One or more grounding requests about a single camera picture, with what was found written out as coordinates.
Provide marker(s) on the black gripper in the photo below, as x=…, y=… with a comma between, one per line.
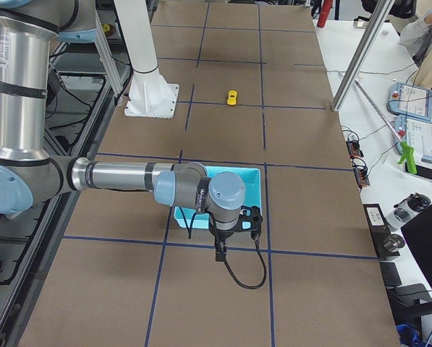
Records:
x=223, y=235

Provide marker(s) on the yellow beetle toy car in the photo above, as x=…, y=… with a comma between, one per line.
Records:
x=231, y=98

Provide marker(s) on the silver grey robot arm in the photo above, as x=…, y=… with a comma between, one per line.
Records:
x=29, y=175

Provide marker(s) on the turquoise plastic bin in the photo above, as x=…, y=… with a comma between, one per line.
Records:
x=253, y=193

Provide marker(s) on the lower orange black connector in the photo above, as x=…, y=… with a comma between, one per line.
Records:
x=361, y=176

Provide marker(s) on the orange black connector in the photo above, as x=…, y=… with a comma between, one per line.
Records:
x=353, y=147
x=361, y=176

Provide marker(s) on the black box with label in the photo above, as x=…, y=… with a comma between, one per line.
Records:
x=379, y=231

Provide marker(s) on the upper orange black connector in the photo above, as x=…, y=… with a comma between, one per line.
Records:
x=353, y=147

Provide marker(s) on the green plastic clamp tool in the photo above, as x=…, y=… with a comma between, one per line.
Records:
x=407, y=157

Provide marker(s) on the black smartphone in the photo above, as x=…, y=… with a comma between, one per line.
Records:
x=420, y=172

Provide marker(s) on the lower teach pendant tablet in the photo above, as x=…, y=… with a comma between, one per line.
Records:
x=417, y=133

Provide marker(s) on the teach pendant tablet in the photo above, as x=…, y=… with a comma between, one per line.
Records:
x=417, y=133
x=410, y=100

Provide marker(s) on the upper teach pendant tablet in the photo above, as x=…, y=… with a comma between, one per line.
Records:
x=410, y=100

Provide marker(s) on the red cylinder bottle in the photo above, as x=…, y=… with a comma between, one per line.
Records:
x=324, y=13

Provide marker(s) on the person in white clothes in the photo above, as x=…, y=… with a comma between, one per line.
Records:
x=416, y=37

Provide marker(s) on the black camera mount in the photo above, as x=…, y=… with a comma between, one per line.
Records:
x=249, y=220

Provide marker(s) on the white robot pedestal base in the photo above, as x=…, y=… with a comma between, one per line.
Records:
x=150, y=95

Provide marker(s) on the white grey camera device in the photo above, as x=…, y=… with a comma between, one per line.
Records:
x=406, y=210

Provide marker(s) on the aluminium frame post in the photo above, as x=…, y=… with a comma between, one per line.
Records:
x=369, y=36

